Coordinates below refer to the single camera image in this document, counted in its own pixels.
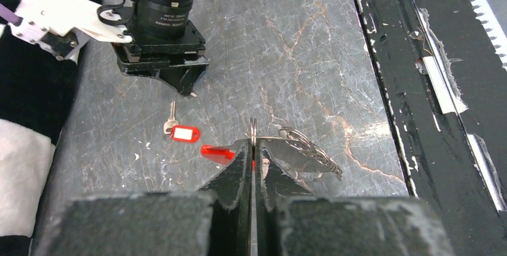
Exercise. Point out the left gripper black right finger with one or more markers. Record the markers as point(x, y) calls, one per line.
point(290, 220)

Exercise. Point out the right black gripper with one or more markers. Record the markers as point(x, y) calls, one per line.
point(179, 63)

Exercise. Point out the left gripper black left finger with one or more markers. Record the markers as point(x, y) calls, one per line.
point(213, 220)

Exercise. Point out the key with red tag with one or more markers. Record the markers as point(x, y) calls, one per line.
point(178, 132)

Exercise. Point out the black and white checkered pillow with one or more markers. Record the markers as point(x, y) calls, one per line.
point(37, 94)

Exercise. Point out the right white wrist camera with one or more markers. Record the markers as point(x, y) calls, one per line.
point(63, 27)

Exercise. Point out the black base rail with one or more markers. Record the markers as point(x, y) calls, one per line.
point(445, 94)

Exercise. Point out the white toothed cable duct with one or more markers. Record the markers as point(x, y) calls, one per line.
point(492, 27)

